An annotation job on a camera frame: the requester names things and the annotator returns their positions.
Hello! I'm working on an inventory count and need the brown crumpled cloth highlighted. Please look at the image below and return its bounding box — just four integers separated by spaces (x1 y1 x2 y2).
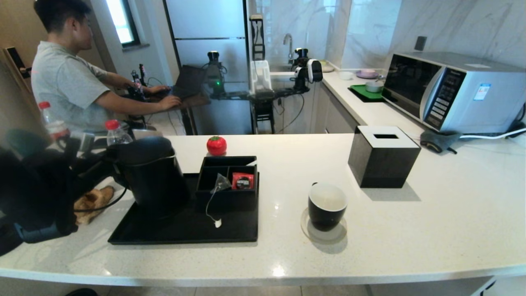
74 185 115 225

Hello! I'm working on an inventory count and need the black device with green light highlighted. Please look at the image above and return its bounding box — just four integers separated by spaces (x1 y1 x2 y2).
205 51 227 98

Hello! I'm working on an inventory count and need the white round coaster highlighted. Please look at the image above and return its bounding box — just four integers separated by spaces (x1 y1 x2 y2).
300 208 347 243

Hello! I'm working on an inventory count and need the silver microwave oven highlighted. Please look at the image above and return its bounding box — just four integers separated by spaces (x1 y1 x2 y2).
381 51 526 134

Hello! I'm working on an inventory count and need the black white robot device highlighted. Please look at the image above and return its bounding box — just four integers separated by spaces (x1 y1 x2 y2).
293 48 323 93

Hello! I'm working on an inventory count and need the green tray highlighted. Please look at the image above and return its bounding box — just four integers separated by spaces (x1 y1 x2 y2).
348 84 387 103

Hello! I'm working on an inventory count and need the white kitchen cabinet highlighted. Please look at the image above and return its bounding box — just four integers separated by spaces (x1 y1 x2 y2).
314 82 363 134

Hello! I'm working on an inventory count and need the white power cable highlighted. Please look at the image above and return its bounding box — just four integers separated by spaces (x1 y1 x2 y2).
458 127 526 140

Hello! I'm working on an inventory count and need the black teleoperation controller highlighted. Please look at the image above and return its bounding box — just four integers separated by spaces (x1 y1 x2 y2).
129 64 148 99

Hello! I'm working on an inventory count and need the red tomato-shaped timer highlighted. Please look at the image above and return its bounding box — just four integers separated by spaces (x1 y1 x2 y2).
206 136 227 157

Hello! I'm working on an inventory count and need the grey refrigerator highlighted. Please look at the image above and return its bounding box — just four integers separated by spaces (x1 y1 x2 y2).
163 0 253 135

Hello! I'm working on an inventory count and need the window with dark frame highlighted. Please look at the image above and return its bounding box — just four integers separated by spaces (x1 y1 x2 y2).
105 0 141 49

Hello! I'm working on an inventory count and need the clear water bottle red cap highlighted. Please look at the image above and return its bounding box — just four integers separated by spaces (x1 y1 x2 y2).
104 120 134 146
38 102 70 140

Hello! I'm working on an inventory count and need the black compartment organizer box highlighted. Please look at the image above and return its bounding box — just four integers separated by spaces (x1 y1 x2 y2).
195 155 258 212

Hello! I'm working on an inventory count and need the red coffee sachet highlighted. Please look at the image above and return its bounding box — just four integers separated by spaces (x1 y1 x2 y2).
232 172 255 190

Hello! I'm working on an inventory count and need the grey oven mitt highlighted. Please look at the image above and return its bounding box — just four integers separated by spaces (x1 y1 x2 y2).
419 130 461 155

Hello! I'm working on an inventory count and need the black serving tray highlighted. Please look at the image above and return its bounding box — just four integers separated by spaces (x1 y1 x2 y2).
108 173 259 245

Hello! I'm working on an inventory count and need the white plastic rack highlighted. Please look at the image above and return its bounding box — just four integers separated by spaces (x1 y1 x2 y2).
250 60 272 95

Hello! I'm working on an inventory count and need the black microwave cable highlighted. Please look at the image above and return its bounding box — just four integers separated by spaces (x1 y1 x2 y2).
508 103 526 133

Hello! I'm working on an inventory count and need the black laptop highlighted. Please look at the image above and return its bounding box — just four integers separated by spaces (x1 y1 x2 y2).
171 65 207 99

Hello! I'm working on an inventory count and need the black tissue box white lid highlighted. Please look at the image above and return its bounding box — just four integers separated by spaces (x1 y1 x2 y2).
348 125 422 189

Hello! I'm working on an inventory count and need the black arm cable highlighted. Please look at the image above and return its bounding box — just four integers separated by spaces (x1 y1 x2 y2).
74 187 128 213

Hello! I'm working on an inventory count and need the pyramid tea bag with string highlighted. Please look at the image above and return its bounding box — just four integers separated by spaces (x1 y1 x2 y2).
205 173 232 228

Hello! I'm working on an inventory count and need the chrome kitchen faucet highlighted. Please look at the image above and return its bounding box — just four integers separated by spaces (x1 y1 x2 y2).
283 34 295 65

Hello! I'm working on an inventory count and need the black mug white inside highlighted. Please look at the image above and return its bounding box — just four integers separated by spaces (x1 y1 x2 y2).
308 182 348 231

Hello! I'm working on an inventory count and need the black metal stand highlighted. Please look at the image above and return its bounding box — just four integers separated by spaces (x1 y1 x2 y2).
212 86 314 135

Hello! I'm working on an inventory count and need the black electric kettle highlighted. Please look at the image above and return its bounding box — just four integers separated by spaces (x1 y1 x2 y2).
106 136 190 214

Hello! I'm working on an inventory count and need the black door lock handle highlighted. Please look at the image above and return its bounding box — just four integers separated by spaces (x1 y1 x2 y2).
3 47 31 79

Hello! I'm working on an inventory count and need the brown wooden desk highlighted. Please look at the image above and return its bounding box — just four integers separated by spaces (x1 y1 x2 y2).
136 94 212 135

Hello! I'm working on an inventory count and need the person in grey t-shirt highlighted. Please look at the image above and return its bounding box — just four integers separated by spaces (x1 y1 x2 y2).
31 0 183 132

